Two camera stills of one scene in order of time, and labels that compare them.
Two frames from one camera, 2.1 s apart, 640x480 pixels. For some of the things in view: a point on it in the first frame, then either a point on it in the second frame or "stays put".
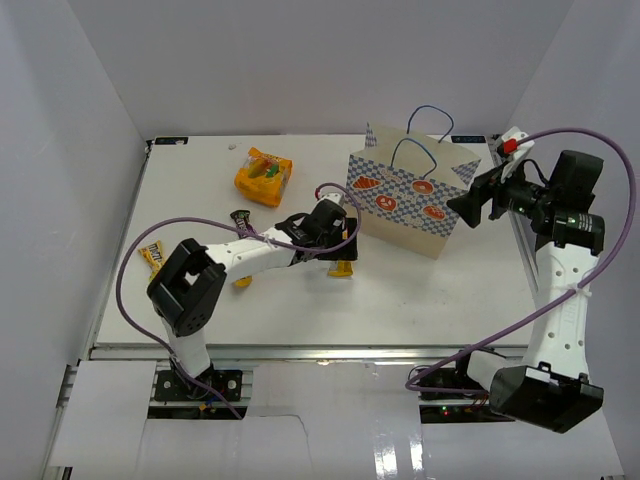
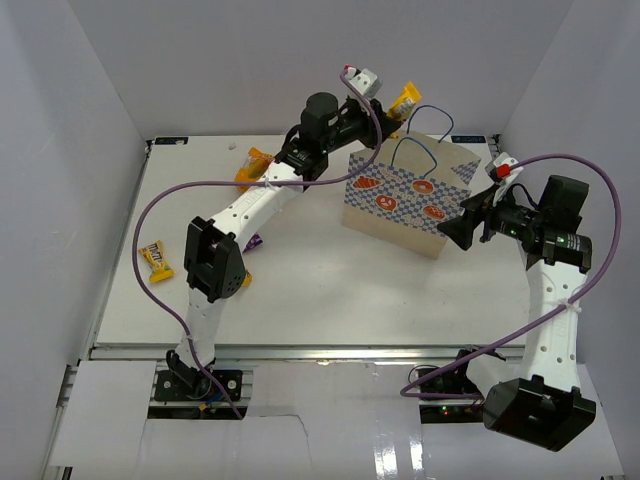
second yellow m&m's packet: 153,257 stays put
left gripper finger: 349,252 -> 388,125
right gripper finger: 469,206 -> 461,229
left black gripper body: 329,241 -> 357,124
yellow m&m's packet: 243,281 stays put
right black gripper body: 524,196 -> 508,219
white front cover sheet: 307,421 stays put
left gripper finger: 311,255 -> 382,117
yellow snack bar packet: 344,268 -> 405,103
